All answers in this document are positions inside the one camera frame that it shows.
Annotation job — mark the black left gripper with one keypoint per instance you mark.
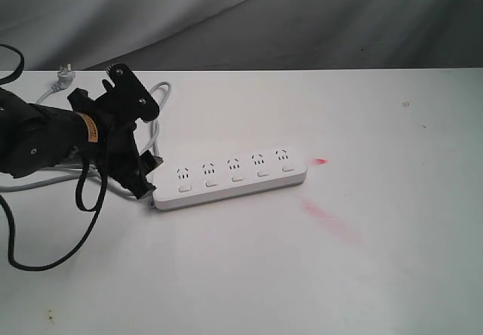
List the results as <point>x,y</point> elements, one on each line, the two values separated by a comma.
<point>110,145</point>

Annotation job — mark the white five-outlet power strip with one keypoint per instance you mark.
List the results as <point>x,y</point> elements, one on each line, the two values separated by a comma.
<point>200,181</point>

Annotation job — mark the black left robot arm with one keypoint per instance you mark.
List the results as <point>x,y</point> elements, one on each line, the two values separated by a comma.
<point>34,136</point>

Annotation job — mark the grey backdrop cloth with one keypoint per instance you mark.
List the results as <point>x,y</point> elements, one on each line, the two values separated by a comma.
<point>245,34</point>

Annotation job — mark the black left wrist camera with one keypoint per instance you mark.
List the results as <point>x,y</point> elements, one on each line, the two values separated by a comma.
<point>126,98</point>

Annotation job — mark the grey wall plug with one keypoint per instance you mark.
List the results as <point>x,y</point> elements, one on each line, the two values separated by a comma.
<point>65,78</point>

